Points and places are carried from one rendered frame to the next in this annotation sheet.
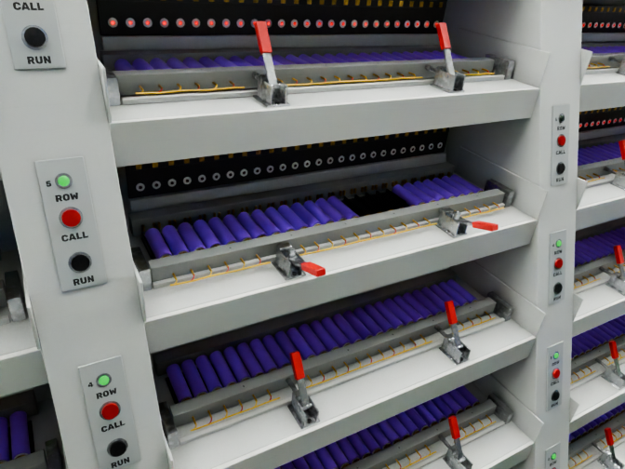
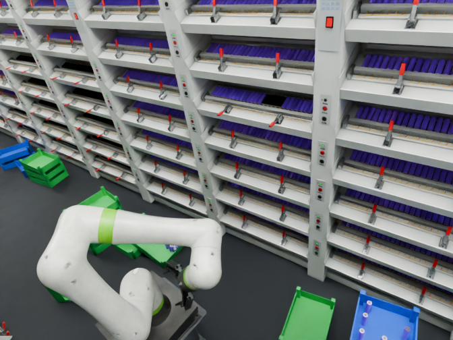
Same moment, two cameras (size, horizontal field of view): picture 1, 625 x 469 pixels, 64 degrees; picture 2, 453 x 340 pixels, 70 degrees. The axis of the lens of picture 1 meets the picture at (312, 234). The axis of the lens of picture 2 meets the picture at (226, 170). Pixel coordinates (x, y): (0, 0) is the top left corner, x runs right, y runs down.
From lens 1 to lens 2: 1.34 m
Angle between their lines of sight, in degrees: 65
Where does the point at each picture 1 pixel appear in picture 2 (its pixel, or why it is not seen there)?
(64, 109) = (182, 65)
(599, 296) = (363, 180)
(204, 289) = (211, 106)
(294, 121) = (224, 76)
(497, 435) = (303, 195)
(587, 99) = (348, 95)
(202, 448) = (213, 138)
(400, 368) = (263, 151)
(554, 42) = (322, 69)
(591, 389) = (357, 214)
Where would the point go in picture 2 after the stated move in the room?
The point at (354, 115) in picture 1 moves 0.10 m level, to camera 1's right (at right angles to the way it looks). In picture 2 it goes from (239, 78) to (251, 86)
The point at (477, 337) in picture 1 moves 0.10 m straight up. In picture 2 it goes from (294, 159) to (294, 141)
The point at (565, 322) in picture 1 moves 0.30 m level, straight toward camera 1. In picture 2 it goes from (327, 175) to (257, 182)
